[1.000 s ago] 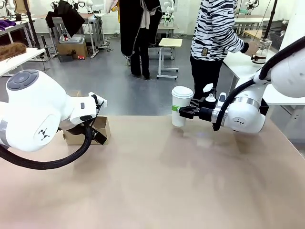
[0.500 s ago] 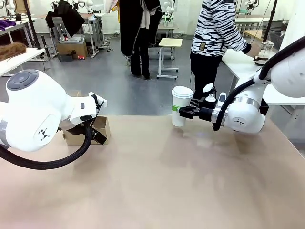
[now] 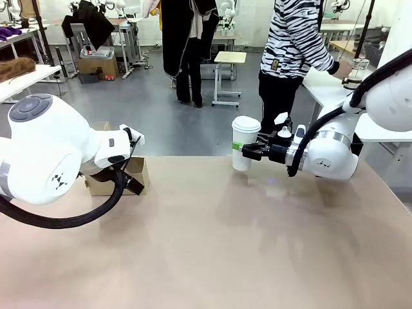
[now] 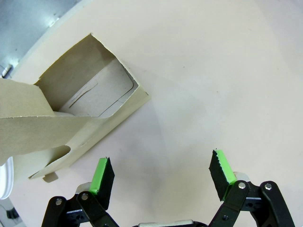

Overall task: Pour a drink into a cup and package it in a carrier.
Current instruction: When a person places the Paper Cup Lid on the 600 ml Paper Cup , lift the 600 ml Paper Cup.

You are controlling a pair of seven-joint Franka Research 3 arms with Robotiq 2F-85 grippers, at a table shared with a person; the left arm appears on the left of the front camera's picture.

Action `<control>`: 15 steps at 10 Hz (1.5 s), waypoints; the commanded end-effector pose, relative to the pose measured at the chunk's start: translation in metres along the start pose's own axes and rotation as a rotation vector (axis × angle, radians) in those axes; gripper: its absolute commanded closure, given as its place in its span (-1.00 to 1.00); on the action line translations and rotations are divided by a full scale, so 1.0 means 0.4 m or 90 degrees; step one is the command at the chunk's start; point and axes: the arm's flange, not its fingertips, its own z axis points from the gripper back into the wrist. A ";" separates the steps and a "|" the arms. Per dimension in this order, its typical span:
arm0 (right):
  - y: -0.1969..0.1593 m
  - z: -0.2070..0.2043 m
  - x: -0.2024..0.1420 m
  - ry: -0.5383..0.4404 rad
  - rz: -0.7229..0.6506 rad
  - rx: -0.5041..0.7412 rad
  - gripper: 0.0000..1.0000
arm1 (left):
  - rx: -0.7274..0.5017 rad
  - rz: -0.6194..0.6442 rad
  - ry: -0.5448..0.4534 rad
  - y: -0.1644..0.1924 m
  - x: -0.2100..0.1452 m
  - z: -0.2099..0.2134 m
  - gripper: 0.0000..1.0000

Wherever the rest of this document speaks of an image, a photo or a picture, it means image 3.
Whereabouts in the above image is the person in black clothes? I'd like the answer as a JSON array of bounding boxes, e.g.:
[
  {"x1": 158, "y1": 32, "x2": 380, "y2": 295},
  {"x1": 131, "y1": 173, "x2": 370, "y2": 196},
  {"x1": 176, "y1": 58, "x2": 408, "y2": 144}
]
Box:
[{"x1": 160, "y1": 0, "x2": 220, "y2": 109}]

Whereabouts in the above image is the brown cardboard box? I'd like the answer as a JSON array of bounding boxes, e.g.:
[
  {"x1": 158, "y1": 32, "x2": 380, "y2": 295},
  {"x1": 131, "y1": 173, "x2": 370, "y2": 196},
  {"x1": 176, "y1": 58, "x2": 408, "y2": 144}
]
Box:
[{"x1": 77, "y1": 54, "x2": 120, "y2": 80}]

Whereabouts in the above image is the white table with brown fur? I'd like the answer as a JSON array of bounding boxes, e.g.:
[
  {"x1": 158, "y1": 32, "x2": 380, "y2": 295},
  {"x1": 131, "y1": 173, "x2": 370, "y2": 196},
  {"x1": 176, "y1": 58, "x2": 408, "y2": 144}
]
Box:
[{"x1": 0, "y1": 64, "x2": 62, "y2": 104}]

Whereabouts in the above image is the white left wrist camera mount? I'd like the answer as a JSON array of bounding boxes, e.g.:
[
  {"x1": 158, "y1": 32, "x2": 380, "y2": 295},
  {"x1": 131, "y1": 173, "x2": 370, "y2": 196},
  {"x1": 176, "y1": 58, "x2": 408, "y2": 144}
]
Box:
[{"x1": 118, "y1": 124, "x2": 145, "y2": 145}]

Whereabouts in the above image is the person's right hand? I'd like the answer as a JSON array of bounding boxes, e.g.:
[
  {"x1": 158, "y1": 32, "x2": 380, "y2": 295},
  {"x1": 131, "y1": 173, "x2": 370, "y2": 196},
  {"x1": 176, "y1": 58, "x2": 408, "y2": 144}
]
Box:
[{"x1": 331, "y1": 60, "x2": 353, "y2": 80}]

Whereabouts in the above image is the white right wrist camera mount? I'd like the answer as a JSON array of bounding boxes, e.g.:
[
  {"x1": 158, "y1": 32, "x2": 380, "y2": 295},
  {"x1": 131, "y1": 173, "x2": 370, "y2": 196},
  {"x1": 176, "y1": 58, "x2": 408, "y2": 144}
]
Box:
[{"x1": 273, "y1": 111, "x2": 306, "y2": 141}]

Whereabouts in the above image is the person in zebra striped hoodie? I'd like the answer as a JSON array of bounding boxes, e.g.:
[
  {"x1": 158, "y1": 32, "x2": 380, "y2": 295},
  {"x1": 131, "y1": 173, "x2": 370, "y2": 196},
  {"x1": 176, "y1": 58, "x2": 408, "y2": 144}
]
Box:
[{"x1": 259, "y1": 0, "x2": 342, "y2": 135}]

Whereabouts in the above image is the black slanted tripod pole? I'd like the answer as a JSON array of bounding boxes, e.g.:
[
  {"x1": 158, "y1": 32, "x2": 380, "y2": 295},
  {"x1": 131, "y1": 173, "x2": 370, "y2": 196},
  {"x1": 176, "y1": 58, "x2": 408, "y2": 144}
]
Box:
[{"x1": 31, "y1": 0, "x2": 56, "y2": 68}]

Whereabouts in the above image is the glass french press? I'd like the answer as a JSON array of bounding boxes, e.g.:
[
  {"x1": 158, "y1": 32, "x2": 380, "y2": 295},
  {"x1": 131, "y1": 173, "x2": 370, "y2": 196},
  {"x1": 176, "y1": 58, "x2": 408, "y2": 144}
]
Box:
[{"x1": 342, "y1": 57, "x2": 371, "y2": 91}]

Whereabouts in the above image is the person's right forearm striped sleeve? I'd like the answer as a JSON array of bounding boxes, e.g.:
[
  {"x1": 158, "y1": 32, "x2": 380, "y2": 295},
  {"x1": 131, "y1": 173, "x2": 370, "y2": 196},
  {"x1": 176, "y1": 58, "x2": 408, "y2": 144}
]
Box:
[{"x1": 308, "y1": 41, "x2": 341, "y2": 77}]

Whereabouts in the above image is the short black post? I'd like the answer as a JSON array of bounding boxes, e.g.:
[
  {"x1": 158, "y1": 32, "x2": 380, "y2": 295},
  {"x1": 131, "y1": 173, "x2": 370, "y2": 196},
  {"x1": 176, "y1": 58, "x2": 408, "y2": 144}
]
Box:
[{"x1": 55, "y1": 47, "x2": 69, "y2": 83}]

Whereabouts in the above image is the brown cardboard drink carrier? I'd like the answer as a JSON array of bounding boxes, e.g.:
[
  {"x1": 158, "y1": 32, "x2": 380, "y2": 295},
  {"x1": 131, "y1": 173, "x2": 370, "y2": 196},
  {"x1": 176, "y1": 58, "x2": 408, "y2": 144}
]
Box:
[{"x1": 84, "y1": 120, "x2": 151, "y2": 196}]

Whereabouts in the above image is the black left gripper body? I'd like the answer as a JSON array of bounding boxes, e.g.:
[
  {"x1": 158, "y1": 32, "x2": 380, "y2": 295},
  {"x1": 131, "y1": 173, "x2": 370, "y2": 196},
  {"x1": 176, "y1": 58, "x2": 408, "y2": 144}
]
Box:
[{"x1": 80, "y1": 164, "x2": 119, "y2": 184}]

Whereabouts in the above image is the grey lidded bin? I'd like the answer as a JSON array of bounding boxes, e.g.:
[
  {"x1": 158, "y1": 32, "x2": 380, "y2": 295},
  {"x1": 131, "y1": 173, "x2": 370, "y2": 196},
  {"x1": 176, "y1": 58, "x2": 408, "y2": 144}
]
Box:
[{"x1": 79, "y1": 44, "x2": 116, "y2": 61}]

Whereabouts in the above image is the white background lab table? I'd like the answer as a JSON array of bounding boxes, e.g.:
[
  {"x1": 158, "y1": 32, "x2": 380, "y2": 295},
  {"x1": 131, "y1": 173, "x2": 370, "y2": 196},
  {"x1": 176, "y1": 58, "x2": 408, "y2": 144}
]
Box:
[{"x1": 317, "y1": 21, "x2": 365, "y2": 42}]

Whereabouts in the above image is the black wire basket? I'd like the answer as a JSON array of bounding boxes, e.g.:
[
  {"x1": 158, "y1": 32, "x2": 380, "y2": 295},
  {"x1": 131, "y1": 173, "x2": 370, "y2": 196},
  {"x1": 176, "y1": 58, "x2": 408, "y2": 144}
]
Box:
[{"x1": 362, "y1": 41, "x2": 389, "y2": 67}]

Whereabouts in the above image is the black stand pole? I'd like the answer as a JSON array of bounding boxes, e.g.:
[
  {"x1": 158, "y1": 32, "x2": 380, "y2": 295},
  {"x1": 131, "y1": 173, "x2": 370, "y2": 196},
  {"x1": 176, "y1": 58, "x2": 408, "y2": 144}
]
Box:
[{"x1": 353, "y1": 0, "x2": 376, "y2": 62}]

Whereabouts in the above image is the brown furry bundle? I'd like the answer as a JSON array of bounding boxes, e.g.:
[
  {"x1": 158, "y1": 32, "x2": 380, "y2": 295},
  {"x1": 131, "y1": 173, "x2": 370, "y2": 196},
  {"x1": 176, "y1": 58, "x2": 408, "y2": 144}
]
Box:
[{"x1": 0, "y1": 57, "x2": 37, "y2": 83}]

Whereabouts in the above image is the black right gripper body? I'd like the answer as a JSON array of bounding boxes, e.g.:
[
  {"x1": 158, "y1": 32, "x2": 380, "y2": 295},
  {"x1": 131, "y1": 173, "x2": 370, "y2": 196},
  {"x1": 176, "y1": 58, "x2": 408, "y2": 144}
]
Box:
[{"x1": 266, "y1": 132, "x2": 291, "y2": 165}]

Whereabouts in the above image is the large white side table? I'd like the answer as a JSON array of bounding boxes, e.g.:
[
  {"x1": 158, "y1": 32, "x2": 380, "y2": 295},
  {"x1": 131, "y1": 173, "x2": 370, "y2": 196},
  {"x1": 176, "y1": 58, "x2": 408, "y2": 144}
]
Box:
[{"x1": 301, "y1": 69, "x2": 412, "y2": 144}]

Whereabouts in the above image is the white plastic cup lid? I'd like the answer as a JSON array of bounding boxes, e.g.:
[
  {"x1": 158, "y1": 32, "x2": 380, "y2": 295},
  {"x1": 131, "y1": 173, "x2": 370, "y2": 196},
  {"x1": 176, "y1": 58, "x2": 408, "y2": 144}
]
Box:
[{"x1": 231, "y1": 115, "x2": 262, "y2": 134}]

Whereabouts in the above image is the purple cloth pile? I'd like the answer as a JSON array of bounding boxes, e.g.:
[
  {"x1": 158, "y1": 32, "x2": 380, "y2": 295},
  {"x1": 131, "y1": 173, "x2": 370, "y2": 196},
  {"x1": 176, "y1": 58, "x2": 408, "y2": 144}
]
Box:
[{"x1": 0, "y1": 26, "x2": 23, "y2": 42}]

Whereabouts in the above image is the black jacket on chair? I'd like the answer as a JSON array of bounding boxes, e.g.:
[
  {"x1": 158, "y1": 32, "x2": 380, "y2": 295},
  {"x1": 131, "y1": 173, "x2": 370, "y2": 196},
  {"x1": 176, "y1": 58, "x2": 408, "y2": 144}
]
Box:
[{"x1": 61, "y1": 0, "x2": 116, "y2": 52}]

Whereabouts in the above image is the white stool with wooden seat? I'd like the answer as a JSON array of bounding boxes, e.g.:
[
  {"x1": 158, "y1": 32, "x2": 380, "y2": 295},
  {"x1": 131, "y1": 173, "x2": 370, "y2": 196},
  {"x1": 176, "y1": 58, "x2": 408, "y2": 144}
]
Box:
[{"x1": 211, "y1": 50, "x2": 248, "y2": 109}]

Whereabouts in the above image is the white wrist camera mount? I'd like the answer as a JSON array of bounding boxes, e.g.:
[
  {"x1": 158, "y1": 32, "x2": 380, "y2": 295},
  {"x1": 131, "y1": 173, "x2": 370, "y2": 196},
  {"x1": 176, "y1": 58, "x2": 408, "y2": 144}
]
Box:
[
  {"x1": 118, "y1": 124, "x2": 145, "y2": 145},
  {"x1": 273, "y1": 111, "x2": 306, "y2": 141}
]

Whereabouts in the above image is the black right arm cable sleeve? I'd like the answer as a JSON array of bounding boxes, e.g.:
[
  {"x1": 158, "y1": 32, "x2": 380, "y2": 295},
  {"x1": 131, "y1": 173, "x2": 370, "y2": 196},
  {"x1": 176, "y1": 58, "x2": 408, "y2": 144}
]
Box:
[{"x1": 287, "y1": 48, "x2": 412, "y2": 178}]

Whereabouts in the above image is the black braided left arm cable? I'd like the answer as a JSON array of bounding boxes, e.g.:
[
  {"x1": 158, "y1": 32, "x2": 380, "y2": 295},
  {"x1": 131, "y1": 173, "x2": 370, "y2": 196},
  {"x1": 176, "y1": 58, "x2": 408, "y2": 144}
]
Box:
[{"x1": 0, "y1": 167, "x2": 127, "y2": 230}]

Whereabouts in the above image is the white paper cup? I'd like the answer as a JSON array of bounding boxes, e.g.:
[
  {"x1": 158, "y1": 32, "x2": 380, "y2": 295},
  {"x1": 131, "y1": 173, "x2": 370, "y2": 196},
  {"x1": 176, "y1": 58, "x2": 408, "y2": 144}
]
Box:
[{"x1": 231, "y1": 128, "x2": 261, "y2": 172}]

